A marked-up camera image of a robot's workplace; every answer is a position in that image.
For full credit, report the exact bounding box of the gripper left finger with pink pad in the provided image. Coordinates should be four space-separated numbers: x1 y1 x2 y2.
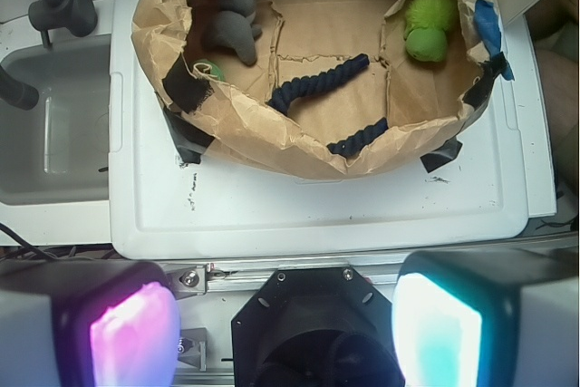
1 260 180 386

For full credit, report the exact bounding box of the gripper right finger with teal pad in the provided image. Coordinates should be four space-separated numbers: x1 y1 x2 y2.
391 248 579 386

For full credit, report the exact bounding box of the dark blue twisted rope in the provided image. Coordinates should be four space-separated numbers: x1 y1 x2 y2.
266 53 390 157

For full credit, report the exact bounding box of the white plastic lid tray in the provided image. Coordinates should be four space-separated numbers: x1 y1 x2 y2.
109 0 556 260

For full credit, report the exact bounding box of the grey sink basin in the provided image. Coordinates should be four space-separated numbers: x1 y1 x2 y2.
1 34 111 206

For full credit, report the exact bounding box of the black tape piece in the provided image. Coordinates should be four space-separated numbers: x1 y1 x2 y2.
162 57 214 112

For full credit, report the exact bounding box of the green ball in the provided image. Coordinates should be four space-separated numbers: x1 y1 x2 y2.
192 59 226 82

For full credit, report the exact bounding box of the brown paper bag basket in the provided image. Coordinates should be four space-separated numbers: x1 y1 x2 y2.
131 0 506 179

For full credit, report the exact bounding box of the blue painter tape strip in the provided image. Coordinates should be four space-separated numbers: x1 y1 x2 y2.
473 0 503 60

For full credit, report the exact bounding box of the lime green fuzzy plush toy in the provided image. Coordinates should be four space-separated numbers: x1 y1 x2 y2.
404 0 458 63

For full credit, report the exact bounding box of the dark grey faucet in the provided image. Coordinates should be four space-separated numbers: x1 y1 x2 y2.
1 0 98 111

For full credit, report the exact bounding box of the grey plush toy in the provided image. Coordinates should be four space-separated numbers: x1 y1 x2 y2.
201 0 262 66

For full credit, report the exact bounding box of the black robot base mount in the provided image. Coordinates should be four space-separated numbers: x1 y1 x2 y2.
231 267 405 386

